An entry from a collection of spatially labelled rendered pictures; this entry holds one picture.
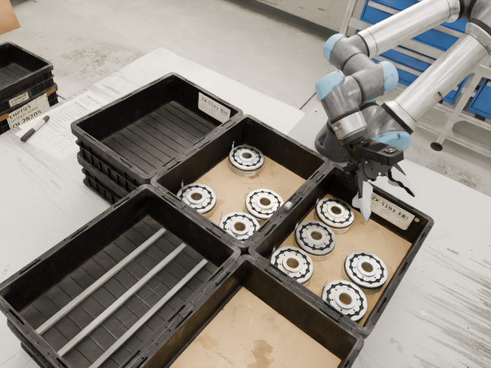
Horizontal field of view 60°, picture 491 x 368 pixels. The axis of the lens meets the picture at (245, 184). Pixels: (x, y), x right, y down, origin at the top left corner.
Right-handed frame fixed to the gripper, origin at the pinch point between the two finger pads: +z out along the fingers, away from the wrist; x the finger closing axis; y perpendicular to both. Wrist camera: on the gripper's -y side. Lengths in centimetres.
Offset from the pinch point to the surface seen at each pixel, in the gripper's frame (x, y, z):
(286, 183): 10.0, 26.9, -15.7
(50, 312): 76, 14, -12
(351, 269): 13.2, 6.3, 9.0
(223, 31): -90, 235, -152
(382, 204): -5.2, 10.6, -0.6
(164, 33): -42, 235, -164
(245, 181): 20.6, 28.9, -21.1
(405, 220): -7.6, 8.1, 5.3
